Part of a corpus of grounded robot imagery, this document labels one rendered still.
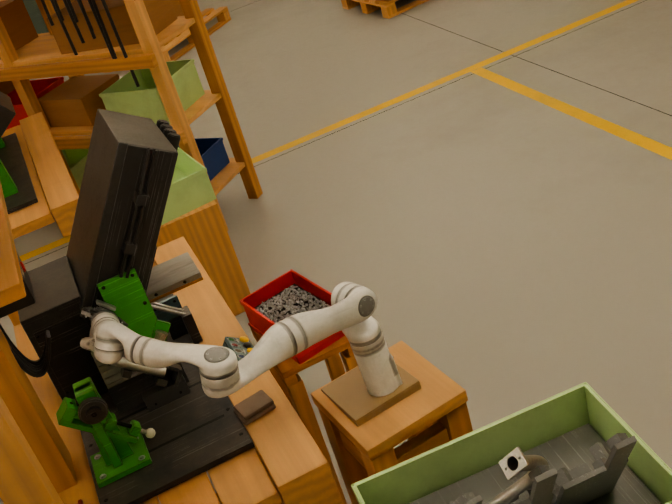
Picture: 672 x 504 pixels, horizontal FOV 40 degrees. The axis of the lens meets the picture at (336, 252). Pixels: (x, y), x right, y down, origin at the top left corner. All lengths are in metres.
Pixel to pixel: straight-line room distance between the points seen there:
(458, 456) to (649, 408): 1.51
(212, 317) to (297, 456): 0.79
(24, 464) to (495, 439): 1.07
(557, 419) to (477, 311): 1.96
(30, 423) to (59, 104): 3.51
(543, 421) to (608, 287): 2.01
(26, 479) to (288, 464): 0.64
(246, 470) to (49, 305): 0.76
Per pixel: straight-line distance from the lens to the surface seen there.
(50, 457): 2.58
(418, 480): 2.22
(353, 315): 2.32
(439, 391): 2.50
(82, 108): 5.66
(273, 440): 2.44
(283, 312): 2.92
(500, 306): 4.21
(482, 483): 2.24
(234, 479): 2.42
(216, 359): 2.13
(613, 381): 3.74
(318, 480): 2.35
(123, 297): 2.67
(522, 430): 2.26
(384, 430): 2.43
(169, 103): 5.13
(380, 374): 2.46
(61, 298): 2.74
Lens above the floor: 2.46
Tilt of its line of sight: 30 degrees down
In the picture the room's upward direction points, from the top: 17 degrees counter-clockwise
